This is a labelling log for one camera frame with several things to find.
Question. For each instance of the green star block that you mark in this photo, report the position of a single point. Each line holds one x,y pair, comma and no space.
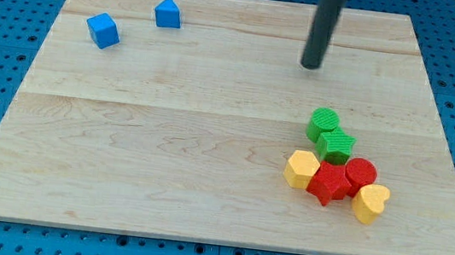
335,147

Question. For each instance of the red star block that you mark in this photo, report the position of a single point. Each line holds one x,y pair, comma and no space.
329,183

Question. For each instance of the light wooden board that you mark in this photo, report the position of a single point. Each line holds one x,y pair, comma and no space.
183,134

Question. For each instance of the yellow hexagon block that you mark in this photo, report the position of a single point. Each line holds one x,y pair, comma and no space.
300,169

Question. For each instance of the green cylinder block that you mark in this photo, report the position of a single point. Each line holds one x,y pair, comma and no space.
323,119

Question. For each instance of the red cylinder block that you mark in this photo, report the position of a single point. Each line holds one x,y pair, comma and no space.
359,172

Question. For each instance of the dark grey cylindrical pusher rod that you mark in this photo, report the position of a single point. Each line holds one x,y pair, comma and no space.
323,24

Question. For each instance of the blue cube block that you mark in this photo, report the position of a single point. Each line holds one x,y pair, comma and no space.
103,30

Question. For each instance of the yellow heart block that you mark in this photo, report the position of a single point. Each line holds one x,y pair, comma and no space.
369,203

